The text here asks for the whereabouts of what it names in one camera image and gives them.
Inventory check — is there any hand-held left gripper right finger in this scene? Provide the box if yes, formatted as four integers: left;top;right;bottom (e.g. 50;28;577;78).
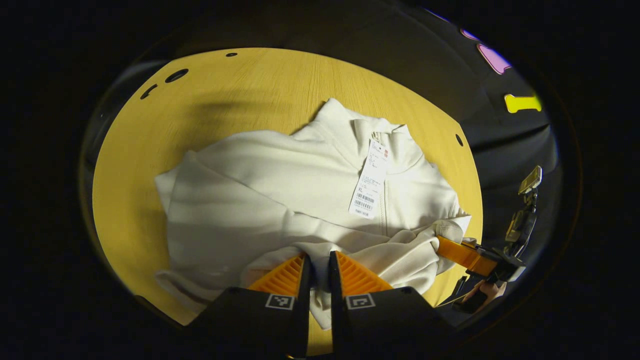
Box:
327;250;455;358

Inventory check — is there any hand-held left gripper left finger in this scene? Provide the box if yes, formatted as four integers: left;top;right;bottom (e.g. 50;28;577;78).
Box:
191;252;314;359

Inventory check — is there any white zip-neck garment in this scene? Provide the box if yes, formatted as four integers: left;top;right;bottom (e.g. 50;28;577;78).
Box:
154;97;473;332

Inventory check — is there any black backdrop cloth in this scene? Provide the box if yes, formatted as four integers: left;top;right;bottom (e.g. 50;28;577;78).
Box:
80;0;566;321

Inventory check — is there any white paper hang tag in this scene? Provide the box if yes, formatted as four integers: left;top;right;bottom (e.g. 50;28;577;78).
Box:
348;138;390;220

